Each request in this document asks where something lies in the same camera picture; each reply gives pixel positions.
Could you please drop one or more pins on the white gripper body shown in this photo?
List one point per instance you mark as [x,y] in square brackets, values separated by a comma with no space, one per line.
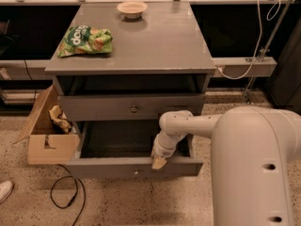
[163,150]

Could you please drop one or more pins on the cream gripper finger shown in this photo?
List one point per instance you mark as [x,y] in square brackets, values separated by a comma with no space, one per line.
[158,163]

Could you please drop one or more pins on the grey drawer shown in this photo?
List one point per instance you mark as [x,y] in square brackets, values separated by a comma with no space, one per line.
[127,107]
[122,149]

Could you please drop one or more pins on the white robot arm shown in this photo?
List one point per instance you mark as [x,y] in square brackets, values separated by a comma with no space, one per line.
[250,149]

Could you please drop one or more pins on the grey top drawer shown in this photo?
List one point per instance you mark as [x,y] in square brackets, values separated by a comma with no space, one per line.
[127,107]

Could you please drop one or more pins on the grey drawer cabinet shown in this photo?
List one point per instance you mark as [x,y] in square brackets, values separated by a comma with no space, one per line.
[163,52]

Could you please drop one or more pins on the open cardboard box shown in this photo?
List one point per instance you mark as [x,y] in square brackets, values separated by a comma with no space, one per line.
[47,143]

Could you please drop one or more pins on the crumpled paper in box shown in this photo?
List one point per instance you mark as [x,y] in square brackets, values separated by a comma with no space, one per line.
[56,115]

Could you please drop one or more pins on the green chip bag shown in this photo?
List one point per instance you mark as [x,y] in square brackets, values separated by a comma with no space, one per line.
[85,40]

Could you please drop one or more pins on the white paper bowl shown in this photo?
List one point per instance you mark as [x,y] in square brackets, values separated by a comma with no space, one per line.
[132,9]

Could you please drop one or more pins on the white shoe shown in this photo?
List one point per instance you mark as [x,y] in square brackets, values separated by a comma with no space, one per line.
[5,190]

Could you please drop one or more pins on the metal pole stand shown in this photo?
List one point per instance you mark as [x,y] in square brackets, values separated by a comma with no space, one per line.
[264,50]

